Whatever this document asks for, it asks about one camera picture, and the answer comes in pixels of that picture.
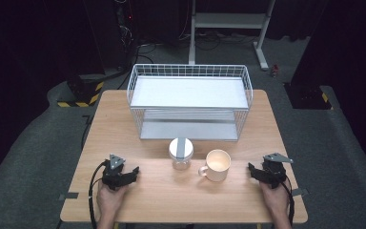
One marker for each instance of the person's right hand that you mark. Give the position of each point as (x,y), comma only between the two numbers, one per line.
(277,202)

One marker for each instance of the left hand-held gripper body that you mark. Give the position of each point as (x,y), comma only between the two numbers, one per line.
(112,178)

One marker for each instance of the grey tape piece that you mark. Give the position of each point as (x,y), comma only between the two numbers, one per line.
(70,195)
(298,192)

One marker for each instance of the small red object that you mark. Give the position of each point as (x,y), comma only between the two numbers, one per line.
(275,70)

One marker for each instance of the person's left hand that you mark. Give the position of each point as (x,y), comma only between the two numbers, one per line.
(109,203)

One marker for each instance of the black base with yellow stripes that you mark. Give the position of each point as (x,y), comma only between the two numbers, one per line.
(308,97)
(82,95)

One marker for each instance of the cream mug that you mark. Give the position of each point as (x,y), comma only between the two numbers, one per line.
(217,165)

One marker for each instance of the glass jar with white lid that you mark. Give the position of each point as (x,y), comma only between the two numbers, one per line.
(180,149)

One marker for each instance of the white metal stand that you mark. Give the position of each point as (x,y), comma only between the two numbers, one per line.
(228,20)

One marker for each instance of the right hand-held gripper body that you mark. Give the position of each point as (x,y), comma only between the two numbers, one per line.
(274,173)

